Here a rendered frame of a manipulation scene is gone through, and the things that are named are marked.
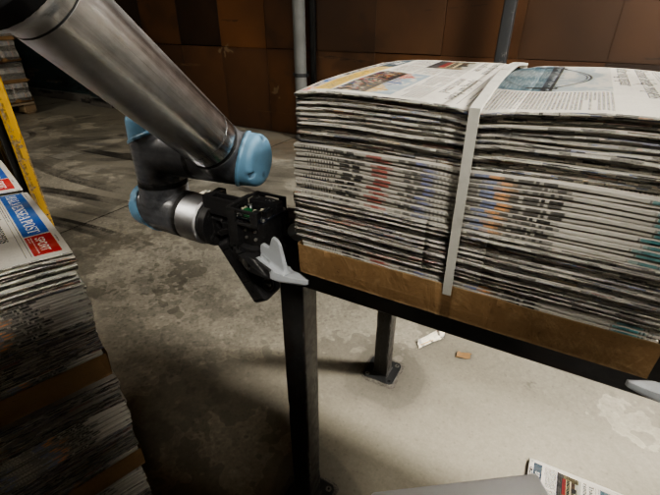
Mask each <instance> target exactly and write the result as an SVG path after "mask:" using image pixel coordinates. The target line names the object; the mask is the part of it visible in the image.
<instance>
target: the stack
mask: <svg viewBox="0 0 660 495"><path fill-rule="evenodd" d="M76 262H78V261H77V259H76V257H75V256H74V254H73V252H72V251H71V249H70V248H69V246H68V245H67V244H66V242H65V241H64V239H63V238H62V237H61V235H60V234H59V232H58V231H57V230H56V228H55V227H54V226H53V224H52V223H51V222H50V221H49V219H48V218H47V217H46V215H45V214H44V213H43V211H42V210H41V209H40V208H39V206H38V205H37V204H36V203H35V201H34V200H33V199H32V198H31V197H30V195H29V194H28V193H27V192H23V189H22V188H21V186H20V185H19V183H18V182H17V181H16V179H15V178H14V176H13V175H12V174H11V173H10V171H9V170H8V169H7V167H6V166H5V165H4V163H3V162H2V161H1V160H0V401H1V400H3V399H6V398H8V397H10V396H13V395H15V394H17V393H19V392H22V391H24V390H25V389H27V388H30V387H32V386H34V385H36V384H38V383H40V382H43V381H45V380H47V379H49V378H51V377H54V376H56V375H58V374H60V373H62V372H64V371H67V370H69V369H71V368H73V367H75V366H78V365H80V364H82V363H84V362H86V361H89V360H91V359H93V358H96V357H99V356H101V355H103V352H102V350H101V349H103V348H104V347H103V345H102V343H101V341H100V339H99V337H98V335H97V334H98V333H97V331H96V328H95V326H94V325H95V322H94V320H93V317H94V314H93V312H92V311H93V309H92V304H91V300H90V299H89V297H88V296H87V294H86V293H85V292H86V289H87V286H86V284H85V283H84V282H83V280H82V278H81V277H80V275H79V274H78V273H77V271H76V270H77V269H78V265H77V264H76ZM119 384H120V381H119V380H118V378H117V376H116V375H115V373H114V372H113V370H112V374H110V375H108V376H106V377H104V378H102V379H100V380H98V381H96V382H94V383H92V384H90V385H88V386H86V387H84V388H81V389H80V390H78V391H76V392H74V393H72V394H70V395H68V396H66V397H64V398H62V399H60V400H58V401H56V402H54V403H51V404H49V405H47V406H45V407H43V408H41V409H39V410H37V411H35V412H32V413H30V414H28V415H26V416H23V417H21V418H19V419H17V420H15V421H13V422H11V423H9V424H7V425H5V426H3V427H1V428H0V495H66V494H68V493H70V492H71V491H73V490H74V489H76V488H78V487H79V486H81V485H82V484H84V483H85V482H87V481H89V480H90V479H92V478H93V477H95V476H96V475H98V474H100V473H101V472H103V471H104V470H106V469H107V468H110V467H111V466H113V465H114V464H116V463H118V462H119V461H121V460H122V459H123V458H124V457H126V456H128V455H129V454H131V453H132V452H134V451H136V450H137V449H138V444H139V442H138V440H137V439H136V437H135V433H134V431H133V426H132V424H131V422H132V419H131V413H130V410H129V408H128V406H127V405H126V401H127V400H126V398H125V396H124V395H123V393H122V392H121V390H120V388H121V387H120V385H119ZM146 479H147V477H146V475H145V472H144V470H143V469H142V467H141V466H139V467H137V468H136V469H134V470H133V471H131V472H130V473H128V474H127V475H125V476H124V477H122V478H120V479H119V480H117V481H116V482H114V483H113V484H111V485H110V486H108V487H107V488H105V489H104V490H102V491H101V492H99V493H97V494H96V495H152V494H151V493H152V491H151V489H150V486H149V484H148V482H147V481H146Z"/></svg>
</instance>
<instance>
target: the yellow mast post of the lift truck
mask: <svg viewBox="0 0 660 495"><path fill-rule="evenodd" d="M0 151H1V153H2V156H3V158H4V161H5V163H6V166H7V168H8V170H9V171H10V173H11V174H12V175H13V176H14V178H15V179H16V181H17V182H18V183H19V185H20V186H21V188H22V189H23V193H28V194H29V195H30V197H31V198H32V199H33V200H34V201H35V203H36V204H37V205H38V206H39V208H40V209H41V210H42V211H43V213H44V214H45V215H46V217H47V218H48V219H49V221H50V222H51V223H52V224H53V226H54V223H53V221H52V218H51V215H50V212H49V210H48V207H47V204H46V201H45V198H44V196H43V193H42V190H41V187H40V184H39V182H38V179H37V177H36V174H35V172H34V169H33V166H32V163H31V160H30V158H29V155H28V150H27V148H26V145H25V142H24V139H23V136H22V134H21V131H20V128H19V125H18V123H17V120H16V117H15V114H14V111H13V109H12V106H11V103H10V100H9V98H8V95H7V92H6V89H5V86H4V85H3V82H2V79H1V76H0ZM54 227H55V226H54Z"/></svg>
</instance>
